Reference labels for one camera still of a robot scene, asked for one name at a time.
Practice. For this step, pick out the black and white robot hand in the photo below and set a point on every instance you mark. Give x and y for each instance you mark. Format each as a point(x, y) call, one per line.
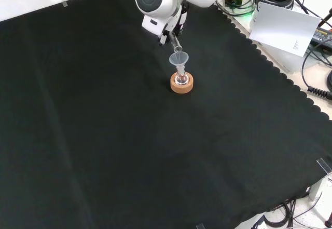
point(155, 25)

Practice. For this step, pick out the clear glass graduated cylinder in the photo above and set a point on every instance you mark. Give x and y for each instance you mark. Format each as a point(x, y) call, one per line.
point(177, 46)

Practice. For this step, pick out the clear round-bottom flask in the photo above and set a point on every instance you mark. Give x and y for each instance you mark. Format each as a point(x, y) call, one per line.
point(181, 79)

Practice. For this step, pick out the clear plastic funnel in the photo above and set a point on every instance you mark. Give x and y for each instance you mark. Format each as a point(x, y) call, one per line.
point(179, 60)

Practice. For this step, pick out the clear tape strip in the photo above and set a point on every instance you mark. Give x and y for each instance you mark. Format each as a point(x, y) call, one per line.
point(65, 4)

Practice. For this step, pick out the black bench cloth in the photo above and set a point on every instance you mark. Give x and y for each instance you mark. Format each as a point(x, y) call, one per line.
point(129, 135)

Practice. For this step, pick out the pale board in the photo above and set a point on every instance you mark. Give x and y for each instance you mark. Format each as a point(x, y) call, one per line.
point(282, 26)

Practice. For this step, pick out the black power adapter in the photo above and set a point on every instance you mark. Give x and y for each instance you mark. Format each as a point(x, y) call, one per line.
point(323, 38)

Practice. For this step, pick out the white metal bracket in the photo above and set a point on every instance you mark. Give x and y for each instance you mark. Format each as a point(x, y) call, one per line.
point(320, 187)

